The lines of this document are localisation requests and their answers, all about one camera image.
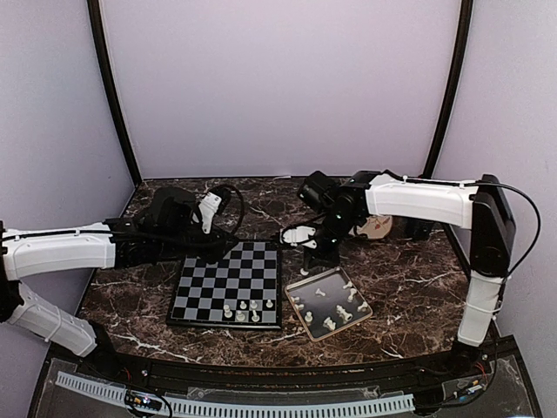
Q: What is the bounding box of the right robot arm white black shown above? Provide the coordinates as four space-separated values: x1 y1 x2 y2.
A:
297 170 516 378

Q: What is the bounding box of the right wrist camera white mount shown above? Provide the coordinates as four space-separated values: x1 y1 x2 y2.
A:
279 226 317 248

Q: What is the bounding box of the white queen chess piece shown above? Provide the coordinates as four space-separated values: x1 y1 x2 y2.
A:
223 305 232 319

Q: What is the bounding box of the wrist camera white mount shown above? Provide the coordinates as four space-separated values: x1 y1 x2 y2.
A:
279 226 317 248
198 192 224 234

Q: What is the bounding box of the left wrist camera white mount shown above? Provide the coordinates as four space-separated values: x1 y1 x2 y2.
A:
198 192 224 234

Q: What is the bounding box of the black grey chessboard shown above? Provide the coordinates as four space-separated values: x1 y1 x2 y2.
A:
166 240 282 331

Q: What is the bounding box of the black frame post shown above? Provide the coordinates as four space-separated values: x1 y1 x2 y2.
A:
86 0 143 187
421 0 473 179

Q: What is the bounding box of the right black frame post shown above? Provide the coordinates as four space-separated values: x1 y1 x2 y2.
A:
421 0 473 179

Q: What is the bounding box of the grey slotted cable duct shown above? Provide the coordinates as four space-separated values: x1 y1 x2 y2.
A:
55 372 415 417

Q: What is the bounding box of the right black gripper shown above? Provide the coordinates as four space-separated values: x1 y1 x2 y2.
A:
304 212 359 271

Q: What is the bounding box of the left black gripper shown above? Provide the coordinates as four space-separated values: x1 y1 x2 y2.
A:
158 223 238 264

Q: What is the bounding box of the dark blue mug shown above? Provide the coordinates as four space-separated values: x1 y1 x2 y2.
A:
405 218 434 241

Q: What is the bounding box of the left black frame post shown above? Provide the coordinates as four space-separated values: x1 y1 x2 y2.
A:
86 0 143 187

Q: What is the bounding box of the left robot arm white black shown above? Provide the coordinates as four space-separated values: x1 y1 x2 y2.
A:
1 185 240 380

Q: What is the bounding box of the black front rail base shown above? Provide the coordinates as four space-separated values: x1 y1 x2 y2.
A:
29 337 541 417

